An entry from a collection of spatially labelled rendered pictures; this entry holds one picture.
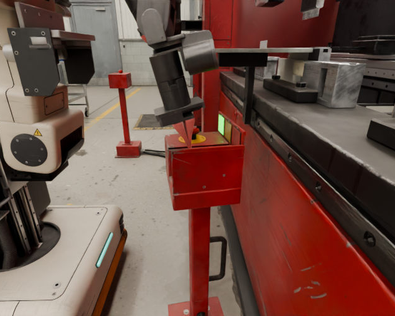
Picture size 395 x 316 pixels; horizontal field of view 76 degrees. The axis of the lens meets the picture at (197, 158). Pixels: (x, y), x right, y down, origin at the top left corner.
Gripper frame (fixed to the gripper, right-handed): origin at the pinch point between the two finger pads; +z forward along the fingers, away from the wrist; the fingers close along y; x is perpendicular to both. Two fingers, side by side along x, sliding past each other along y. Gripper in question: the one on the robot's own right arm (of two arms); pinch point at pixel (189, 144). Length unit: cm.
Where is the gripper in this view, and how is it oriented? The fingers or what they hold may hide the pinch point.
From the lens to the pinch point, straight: 56.7
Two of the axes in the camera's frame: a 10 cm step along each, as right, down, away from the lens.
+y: 9.5, -3.0, 0.8
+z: 2.4, 8.7, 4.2
